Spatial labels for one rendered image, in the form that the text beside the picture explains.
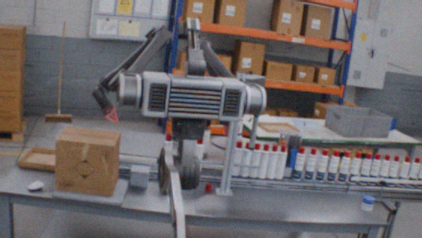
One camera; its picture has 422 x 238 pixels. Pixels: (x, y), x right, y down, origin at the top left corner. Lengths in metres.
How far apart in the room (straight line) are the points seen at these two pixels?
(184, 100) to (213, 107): 0.12
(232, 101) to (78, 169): 0.87
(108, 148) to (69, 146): 0.20
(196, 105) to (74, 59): 5.15
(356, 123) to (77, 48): 4.23
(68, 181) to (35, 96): 4.75
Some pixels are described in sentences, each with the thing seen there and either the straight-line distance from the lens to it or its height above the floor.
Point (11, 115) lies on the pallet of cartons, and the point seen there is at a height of 0.34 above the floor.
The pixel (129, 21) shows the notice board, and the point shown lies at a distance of 6.55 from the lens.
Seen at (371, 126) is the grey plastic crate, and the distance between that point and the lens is 4.43.
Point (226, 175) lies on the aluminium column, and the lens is 2.41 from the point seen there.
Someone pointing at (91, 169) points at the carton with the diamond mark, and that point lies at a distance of 2.16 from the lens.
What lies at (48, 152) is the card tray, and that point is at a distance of 2.78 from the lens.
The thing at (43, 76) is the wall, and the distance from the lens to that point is 6.83.
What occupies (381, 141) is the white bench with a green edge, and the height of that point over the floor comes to 0.79.
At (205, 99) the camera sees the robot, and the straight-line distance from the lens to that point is 1.70.
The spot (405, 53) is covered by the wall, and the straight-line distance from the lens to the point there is 8.69.
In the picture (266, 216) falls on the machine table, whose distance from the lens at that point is 2.25.
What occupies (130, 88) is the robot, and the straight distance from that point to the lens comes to 1.66.
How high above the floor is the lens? 1.79
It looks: 14 degrees down
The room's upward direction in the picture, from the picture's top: 7 degrees clockwise
